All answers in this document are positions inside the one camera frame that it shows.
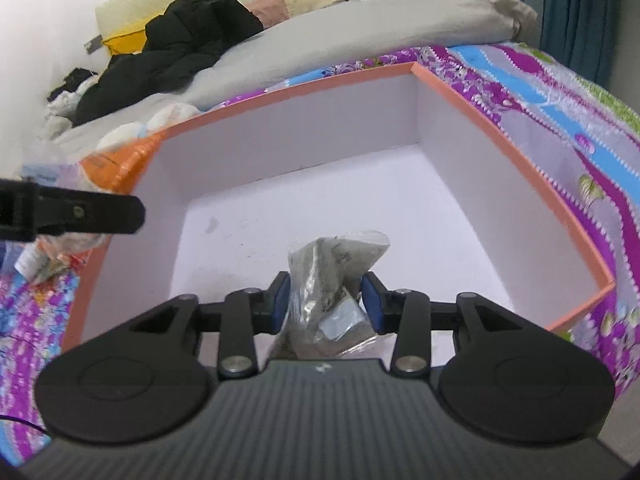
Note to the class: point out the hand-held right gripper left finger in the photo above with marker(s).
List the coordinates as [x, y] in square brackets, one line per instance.
[281, 310]

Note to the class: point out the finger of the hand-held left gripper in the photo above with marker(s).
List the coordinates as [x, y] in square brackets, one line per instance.
[100, 212]

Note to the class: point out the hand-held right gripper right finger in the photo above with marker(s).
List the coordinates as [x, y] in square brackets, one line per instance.
[371, 310]

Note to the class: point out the orange snack bag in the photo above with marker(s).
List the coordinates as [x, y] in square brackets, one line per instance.
[115, 165]

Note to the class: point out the clear packet of dark snacks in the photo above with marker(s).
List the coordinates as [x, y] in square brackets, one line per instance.
[320, 270]

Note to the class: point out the pink cardboard box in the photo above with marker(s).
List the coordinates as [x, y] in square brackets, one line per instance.
[325, 185]

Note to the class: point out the white cloth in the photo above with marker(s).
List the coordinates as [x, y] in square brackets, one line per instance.
[70, 115]

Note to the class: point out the yellow pillow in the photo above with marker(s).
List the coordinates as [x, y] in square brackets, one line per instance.
[125, 40]

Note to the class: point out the black jacket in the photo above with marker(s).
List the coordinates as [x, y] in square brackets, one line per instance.
[190, 35]

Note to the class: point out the purple floral printed blanket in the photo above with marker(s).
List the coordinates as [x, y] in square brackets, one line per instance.
[550, 110]

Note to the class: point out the grey quilt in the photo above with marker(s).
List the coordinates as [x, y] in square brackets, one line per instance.
[350, 35]

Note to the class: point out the blue curtain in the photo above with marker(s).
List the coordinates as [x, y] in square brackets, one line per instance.
[575, 10]

